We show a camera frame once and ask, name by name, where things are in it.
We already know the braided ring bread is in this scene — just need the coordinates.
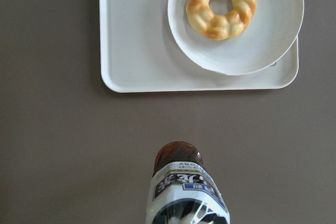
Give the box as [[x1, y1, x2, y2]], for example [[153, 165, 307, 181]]
[[186, 0, 257, 40]]

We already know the white plate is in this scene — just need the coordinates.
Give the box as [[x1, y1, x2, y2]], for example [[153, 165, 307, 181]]
[[167, 0, 304, 76]]

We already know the tea bottle white cap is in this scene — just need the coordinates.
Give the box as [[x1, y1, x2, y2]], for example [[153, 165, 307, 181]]
[[145, 141, 230, 223]]

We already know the cream rabbit tray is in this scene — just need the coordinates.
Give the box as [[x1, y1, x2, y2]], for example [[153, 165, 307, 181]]
[[99, 0, 299, 92]]

